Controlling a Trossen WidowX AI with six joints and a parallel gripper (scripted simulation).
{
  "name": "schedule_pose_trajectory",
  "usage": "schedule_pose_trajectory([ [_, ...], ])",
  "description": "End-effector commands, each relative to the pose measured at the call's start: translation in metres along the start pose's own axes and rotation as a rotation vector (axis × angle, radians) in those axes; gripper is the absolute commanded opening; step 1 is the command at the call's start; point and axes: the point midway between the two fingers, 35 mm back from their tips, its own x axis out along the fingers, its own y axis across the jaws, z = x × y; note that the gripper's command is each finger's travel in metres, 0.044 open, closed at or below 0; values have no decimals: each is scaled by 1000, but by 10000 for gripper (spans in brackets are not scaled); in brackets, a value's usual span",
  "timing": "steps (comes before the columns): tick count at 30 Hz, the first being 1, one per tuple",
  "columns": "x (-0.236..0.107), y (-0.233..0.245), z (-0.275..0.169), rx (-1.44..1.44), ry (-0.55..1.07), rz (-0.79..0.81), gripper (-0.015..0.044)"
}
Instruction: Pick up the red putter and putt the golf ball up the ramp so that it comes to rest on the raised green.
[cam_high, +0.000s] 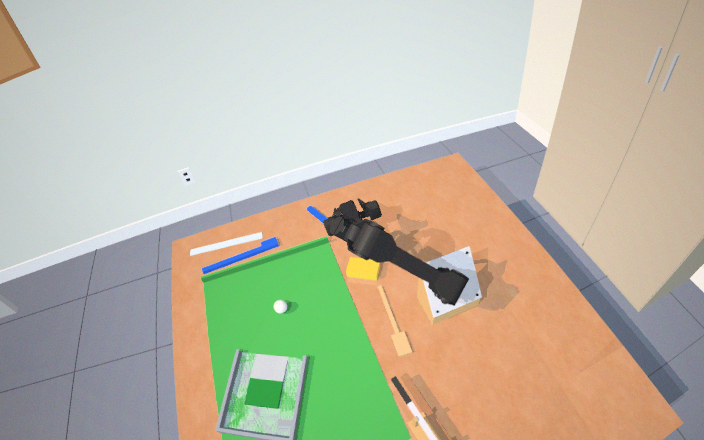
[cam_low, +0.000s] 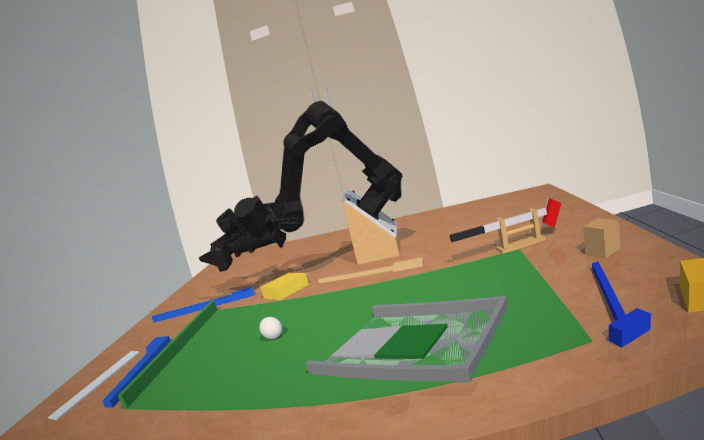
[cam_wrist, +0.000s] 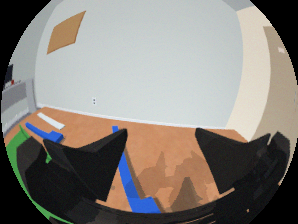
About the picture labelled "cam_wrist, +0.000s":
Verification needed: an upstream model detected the blue flat bar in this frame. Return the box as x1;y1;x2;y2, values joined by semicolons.
24;123;64;143
118;152;160;214

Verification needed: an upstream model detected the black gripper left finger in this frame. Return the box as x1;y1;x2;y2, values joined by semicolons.
43;128;128;202

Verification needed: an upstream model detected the white flat bar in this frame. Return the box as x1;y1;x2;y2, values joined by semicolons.
37;113;65;129

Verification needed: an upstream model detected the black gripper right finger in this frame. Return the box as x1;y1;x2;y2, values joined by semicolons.
196;127;271;194

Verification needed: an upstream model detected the green putting mat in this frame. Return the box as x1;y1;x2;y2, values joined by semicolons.
5;132;72;224

